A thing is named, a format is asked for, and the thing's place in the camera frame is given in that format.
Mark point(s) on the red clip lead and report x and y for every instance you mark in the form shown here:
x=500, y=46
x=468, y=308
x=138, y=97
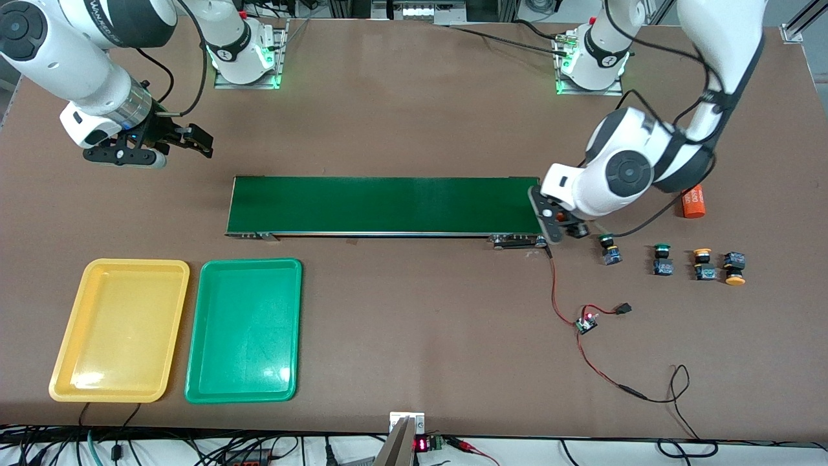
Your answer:
x=466, y=445

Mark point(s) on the yellow plastic tray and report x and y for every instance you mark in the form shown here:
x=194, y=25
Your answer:
x=116, y=336

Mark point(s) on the small black controller board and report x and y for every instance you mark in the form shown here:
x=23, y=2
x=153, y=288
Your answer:
x=587, y=323

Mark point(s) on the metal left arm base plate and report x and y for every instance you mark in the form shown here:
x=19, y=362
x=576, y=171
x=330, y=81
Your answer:
x=595, y=92

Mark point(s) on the grey metal camera arm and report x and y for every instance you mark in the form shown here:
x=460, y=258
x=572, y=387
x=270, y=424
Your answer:
x=396, y=450

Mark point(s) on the silver mounting bracket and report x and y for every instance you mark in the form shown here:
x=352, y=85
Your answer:
x=419, y=424

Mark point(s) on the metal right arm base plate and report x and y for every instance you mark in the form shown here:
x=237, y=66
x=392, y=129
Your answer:
x=282, y=45

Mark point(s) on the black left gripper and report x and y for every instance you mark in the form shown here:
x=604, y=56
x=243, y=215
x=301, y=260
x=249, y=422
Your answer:
x=577, y=228

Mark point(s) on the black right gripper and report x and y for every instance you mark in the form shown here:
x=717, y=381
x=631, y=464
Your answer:
x=162, y=130

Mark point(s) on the yellow push button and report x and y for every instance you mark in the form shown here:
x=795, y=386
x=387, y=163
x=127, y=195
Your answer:
x=735, y=268
x=704, y=265

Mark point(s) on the aluminium frame profile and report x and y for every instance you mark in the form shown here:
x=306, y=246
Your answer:
x=792, y=31

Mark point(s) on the white lit equipment box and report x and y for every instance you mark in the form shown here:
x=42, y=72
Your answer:
x=417, y=11

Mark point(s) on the red power strip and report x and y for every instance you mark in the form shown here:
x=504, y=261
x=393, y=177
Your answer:
x=246, y=461

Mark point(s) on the red digit display module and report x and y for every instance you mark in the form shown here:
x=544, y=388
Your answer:
x=422, y=444

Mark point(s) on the red lead with black connector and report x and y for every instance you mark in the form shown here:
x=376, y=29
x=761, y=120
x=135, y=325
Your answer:
x=624, y=309

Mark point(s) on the green push button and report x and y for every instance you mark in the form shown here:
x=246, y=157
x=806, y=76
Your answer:
x=609, y=251
x=662, y=260

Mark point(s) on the green conveyor belt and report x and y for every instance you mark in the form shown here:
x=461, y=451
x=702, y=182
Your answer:
x=388, y=204

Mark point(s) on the green plastic tray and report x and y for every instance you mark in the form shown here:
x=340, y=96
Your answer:
x=246, y=336

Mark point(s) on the orange 4680 cylinder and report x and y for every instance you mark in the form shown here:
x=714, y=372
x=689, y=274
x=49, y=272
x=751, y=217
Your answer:
x=693, y=206

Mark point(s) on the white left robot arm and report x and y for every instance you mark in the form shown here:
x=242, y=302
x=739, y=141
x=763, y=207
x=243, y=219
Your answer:
x=718, y=39

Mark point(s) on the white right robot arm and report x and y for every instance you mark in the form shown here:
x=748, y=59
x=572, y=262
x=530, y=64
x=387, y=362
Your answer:
x=71, y=65

